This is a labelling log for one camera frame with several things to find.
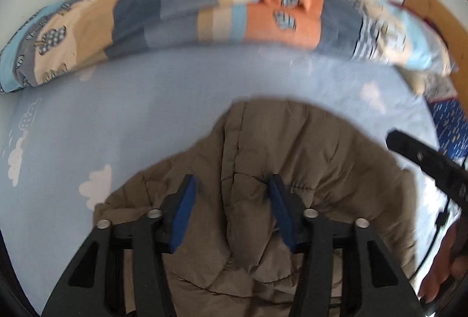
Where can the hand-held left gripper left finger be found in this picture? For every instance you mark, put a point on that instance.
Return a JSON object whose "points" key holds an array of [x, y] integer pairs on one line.
{"points": [[182, 211]]}

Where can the grey printed pillow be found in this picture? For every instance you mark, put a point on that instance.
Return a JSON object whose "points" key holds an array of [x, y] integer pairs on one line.
{"points": [[442, 86]]}

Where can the navy star-print pillow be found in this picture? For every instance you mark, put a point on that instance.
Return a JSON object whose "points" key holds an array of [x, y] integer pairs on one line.
{"points": [[449, 127]]}

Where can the brown quilted jacket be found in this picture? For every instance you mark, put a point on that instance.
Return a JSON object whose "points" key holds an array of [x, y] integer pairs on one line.
{"points": [[292, 141]]}

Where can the beige plush pillow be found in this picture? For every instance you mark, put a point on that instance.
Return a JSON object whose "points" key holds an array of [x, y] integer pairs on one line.
{"points": [[413, 79]]}

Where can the person's right hand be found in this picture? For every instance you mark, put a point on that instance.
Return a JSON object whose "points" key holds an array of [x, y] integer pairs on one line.
{"points": [[442, 265]]}

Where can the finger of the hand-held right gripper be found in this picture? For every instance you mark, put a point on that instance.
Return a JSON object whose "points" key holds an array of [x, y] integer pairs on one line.
{"points": [[420, 156]]}

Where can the light blue cloud-print blanket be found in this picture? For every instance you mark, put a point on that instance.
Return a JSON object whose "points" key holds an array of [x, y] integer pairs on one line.
{"points": [[128, 119]]}

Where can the patchwork print quilt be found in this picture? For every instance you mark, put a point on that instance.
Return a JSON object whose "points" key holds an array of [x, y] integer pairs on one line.
{"points": [[182, 10]]}

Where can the wooden headboard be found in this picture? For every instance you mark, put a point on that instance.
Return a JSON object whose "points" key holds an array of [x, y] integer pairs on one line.
{"points": [[435, 6]]}

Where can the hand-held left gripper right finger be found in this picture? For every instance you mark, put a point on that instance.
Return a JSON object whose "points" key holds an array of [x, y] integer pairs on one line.
{"points": [[283, 211]]}

